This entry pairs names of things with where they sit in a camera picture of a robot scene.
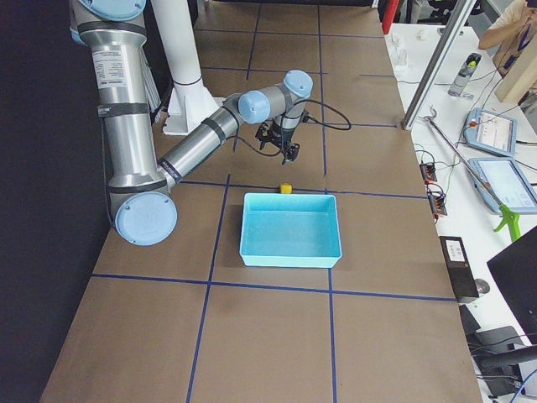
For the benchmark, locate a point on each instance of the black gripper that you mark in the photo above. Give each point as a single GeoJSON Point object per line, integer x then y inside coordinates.
{"type": "Point", "coordinates": [278, 135]}

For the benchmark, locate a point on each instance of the yellow beetle toy car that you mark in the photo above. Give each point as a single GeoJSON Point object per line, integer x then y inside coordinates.
{"type": "Point", "coordinates": [286, 188]}

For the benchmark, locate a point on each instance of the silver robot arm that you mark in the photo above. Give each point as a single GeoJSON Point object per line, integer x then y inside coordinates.
{"type": "Point", "coordinates": [142, 210]}

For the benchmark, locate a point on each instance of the light blue plastic bin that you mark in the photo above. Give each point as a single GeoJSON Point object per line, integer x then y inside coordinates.
{"type": "Point", "coordinates": [290, 231]}

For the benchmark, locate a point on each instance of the orange connector board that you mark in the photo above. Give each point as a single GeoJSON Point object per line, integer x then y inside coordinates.
{"type": "Point", "coordinates": [437, 201]}
{"type": "Point", "coordinates": [428, 173]}

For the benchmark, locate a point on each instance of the red cylinder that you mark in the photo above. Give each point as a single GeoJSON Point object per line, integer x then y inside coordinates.
{"type": "Point", "coordinates": [390, 10]}

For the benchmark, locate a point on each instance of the clear water bottle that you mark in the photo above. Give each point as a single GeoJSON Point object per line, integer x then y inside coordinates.
{"type": "Point", "coordinates": [464, 74]}

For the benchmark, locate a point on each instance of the upper teach pendant tablet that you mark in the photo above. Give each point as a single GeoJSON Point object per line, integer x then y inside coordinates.
{"type": "Point", "coordinates": [491, 132]}

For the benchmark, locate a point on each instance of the teach pendant tablet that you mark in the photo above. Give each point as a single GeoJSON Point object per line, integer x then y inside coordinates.
{"type": "Point", "coordinates": [491, 132]}
{"type": "Point", "coordinates": [508, 183]}

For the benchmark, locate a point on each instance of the black power box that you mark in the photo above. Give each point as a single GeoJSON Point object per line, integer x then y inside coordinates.
{"type": "Point", "coordinates": [458, 268]}

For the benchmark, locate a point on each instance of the lower teach pendant tablet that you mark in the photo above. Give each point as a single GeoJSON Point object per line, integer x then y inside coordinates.
{"type": "Point", "coordinates": [508, 183]}

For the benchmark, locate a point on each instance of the reacher grabber tool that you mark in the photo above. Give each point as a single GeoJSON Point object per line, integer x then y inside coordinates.
{"type": "Point", "coordinates": [509, 218]}

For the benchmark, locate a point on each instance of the person in beige shirt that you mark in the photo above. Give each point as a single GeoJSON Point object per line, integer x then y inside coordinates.
{"type": "Point", "coordinates": [511, 32]}

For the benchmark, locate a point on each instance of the black monitor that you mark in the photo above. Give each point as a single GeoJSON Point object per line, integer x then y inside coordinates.
{"type": "Point", "coordinates": [514, 272]}

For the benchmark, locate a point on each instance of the black monitor stand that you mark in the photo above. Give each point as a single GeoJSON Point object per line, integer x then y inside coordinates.
{"type": "Point", "coordinates": [503, 360]}

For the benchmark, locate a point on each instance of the white pedestal column base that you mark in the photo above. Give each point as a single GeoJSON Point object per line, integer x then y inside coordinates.
{"type": "Point", "coordinates": [190, 101]}

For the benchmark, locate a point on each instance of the aluminium frame post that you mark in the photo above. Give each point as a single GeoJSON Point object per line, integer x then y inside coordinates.
{"type": "Point", "coordinates": [459, 16]}

